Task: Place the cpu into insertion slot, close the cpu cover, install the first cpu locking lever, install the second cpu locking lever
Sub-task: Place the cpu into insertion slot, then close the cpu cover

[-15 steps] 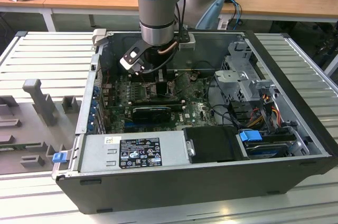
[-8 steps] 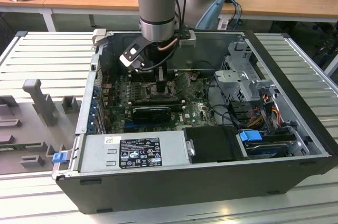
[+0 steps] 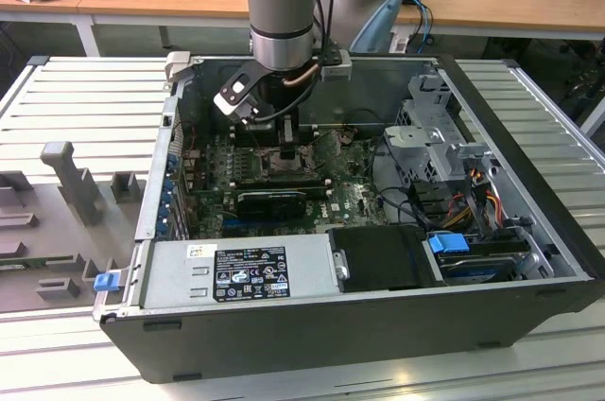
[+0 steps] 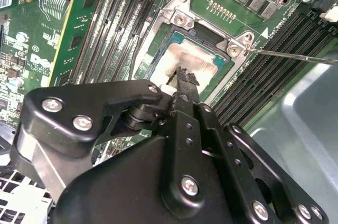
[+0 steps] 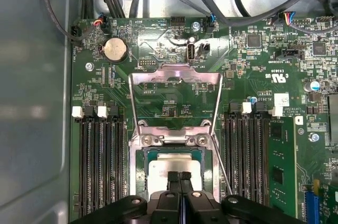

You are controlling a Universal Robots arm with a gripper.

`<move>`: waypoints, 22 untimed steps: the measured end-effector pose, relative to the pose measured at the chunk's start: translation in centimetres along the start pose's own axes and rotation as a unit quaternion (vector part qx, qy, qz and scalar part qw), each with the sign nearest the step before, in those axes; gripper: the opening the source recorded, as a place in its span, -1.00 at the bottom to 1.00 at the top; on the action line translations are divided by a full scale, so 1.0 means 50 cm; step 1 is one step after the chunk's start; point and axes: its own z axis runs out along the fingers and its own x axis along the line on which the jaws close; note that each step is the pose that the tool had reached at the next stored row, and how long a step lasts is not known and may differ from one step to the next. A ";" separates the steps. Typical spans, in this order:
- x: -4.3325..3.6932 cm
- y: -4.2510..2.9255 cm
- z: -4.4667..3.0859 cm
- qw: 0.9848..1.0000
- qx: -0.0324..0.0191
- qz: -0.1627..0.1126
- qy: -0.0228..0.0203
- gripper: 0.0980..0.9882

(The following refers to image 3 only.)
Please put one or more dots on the grey box camera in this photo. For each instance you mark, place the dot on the grey box camera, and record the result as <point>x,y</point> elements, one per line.
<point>338,71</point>

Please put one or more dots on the green motherboard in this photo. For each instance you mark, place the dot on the green motherboard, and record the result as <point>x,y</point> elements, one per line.
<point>350,202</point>

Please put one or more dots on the silver metal drive cage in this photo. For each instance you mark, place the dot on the silver metal drive cage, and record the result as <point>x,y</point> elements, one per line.
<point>416,138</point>

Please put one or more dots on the hard disk blue carrier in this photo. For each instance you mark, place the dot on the hard disk blue carrier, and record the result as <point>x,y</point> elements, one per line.
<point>477,268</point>

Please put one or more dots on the blue case latch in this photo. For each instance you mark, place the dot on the blue case latch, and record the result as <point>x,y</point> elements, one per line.
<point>106,283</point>

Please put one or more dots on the white power adapter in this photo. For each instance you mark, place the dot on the white power adapter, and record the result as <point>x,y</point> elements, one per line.
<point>399,41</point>

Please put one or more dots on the blue expansion slot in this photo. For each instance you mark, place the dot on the blue expansion slot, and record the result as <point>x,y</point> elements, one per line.
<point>230,222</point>

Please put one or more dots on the black grey PC case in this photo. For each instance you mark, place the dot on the black grey PC case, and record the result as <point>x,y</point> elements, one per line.
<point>283,339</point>

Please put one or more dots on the silver power supply unit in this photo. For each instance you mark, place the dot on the silver power supply unit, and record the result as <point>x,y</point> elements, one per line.
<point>165,278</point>

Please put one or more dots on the black graphics card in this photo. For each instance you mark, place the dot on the black graphics card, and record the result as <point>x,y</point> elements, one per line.
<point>269,206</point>

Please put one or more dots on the pale blue teach pendant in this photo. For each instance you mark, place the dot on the pale blue teach pendant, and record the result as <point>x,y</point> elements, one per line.
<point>378,22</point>

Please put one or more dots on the grey parts rack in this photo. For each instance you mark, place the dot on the grey parts rack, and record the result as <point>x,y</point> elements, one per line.
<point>52,231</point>

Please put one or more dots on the green RAM stick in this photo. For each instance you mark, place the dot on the green RAM stick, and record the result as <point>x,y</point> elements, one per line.
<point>33,264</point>

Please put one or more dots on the CPU socket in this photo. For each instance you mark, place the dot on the CPU socket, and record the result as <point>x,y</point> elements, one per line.
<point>269,169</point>

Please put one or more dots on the black plastic shroud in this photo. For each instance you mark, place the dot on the black plastic shroud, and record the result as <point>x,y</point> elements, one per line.
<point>378,256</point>

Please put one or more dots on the round coin cell battery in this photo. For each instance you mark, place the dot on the round coin cell battery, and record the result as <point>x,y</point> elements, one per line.
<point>346,137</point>

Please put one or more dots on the black RAM slot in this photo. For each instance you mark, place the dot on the black RAM slot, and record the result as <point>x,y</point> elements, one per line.
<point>317,194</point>
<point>283,184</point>
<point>250,129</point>
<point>283,179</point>
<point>250,134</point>
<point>316,189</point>
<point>250,138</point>
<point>250,142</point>

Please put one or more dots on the silver camera on black bracket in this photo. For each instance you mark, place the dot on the silver camera on black bracket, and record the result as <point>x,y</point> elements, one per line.
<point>231,105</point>

